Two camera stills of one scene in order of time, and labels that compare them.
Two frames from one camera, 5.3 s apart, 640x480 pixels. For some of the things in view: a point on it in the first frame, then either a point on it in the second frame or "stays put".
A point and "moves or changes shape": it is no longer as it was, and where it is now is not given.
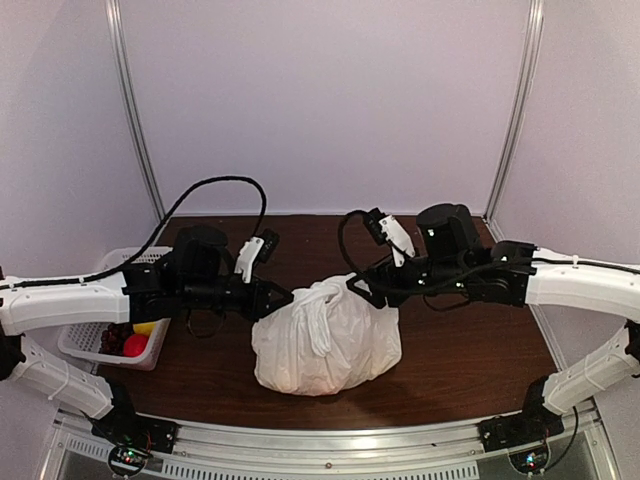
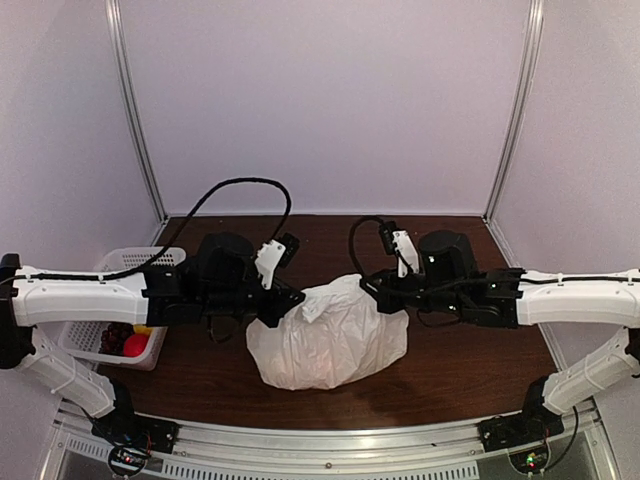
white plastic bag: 327,340 moves or changes shape
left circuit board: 125,460 stays put
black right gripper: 378,298 to 388,301
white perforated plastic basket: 83,340 stays put
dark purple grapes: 114,337 stays put
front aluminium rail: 436,451 stays put
